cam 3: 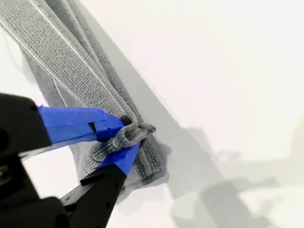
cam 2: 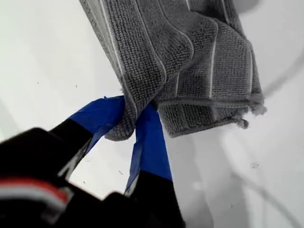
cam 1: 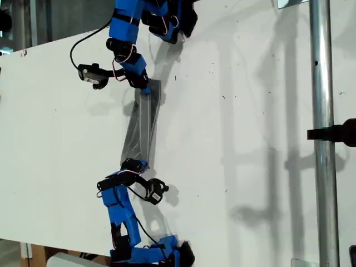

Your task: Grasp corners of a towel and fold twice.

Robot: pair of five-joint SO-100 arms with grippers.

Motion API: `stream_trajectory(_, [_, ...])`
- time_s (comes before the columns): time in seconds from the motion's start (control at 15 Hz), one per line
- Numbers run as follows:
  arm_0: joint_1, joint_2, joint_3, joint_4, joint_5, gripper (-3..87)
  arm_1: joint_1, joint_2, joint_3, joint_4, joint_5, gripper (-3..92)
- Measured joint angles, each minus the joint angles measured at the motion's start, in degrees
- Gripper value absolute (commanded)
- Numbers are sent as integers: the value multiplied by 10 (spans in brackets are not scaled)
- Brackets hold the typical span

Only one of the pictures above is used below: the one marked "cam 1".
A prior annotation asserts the black camera stalk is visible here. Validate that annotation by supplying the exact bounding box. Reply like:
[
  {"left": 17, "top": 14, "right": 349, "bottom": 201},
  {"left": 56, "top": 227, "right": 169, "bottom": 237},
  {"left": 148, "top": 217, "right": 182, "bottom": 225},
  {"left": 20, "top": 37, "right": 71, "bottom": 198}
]
[
  {"left": 133, "top": 175, "right": 152, "bottom": 192},
  {"left": 104, "top": 68, "right": 127, "bottom": 82}
]

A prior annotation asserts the wooden table leg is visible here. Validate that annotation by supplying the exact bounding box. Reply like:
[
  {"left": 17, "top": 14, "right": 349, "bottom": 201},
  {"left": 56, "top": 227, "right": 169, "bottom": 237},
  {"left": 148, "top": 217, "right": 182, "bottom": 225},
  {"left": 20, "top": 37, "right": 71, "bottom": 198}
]
[{"left": 21, "top": 242, "right": 47, "bottom": 267}]

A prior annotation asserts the black round object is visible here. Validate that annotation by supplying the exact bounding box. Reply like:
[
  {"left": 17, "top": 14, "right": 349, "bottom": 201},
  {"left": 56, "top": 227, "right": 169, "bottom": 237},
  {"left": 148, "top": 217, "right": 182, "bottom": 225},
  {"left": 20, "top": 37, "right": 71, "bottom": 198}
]
[{"left": 0, "top": 9, "right": 12, "bottom": 32}]

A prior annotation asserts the grey white-striped towel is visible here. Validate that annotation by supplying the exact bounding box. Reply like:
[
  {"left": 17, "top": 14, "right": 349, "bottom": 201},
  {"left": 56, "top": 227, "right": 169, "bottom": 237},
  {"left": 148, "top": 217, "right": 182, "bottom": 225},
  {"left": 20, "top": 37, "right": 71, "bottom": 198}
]
[{"left": 121, "top": 79, "right": 162, "bottom": 170}]

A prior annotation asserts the steel post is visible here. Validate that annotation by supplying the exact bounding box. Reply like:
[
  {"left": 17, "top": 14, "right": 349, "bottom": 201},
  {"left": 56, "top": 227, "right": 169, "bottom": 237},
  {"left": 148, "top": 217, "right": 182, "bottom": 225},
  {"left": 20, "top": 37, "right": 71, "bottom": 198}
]
[{"left": 309, "top": 0, "right": 340, "bottom": 267}]

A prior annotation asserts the black clamp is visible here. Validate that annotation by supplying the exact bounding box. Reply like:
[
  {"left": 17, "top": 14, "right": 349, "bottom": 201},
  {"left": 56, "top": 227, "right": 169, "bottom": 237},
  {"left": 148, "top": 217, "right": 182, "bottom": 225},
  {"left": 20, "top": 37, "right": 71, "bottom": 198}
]
[{"left": 306, "top": 118, "right": 356, "bottom": 147}]

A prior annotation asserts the black camera cable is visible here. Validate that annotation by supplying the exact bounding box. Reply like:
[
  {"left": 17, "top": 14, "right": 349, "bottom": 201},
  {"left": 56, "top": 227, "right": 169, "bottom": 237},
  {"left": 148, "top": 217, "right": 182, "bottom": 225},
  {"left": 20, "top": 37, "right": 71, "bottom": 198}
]
[
  {"left": 126, "top": 186, "right": 169, "bottom": 262},
  {"left": 70, "top": 24, "right": 112, "bottom": 70}
]

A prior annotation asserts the white box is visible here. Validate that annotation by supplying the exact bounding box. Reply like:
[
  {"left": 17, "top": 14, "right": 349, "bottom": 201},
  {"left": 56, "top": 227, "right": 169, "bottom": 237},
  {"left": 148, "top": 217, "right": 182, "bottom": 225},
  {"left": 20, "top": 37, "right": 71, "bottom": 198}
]
[{"left": 46, "top": 252, "right": 112, "bottom": 267}]

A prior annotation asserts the black camera box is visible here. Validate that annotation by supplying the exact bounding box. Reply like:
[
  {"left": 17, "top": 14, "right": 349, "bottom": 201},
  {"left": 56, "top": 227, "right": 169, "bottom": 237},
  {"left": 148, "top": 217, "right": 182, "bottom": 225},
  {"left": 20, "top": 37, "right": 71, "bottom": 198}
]
[
  {"left": 77, "top": 63, "right": 109, "bottom": 90},
  {"left": 144, "top": 177, "right": 170, "bottom": 206}
]

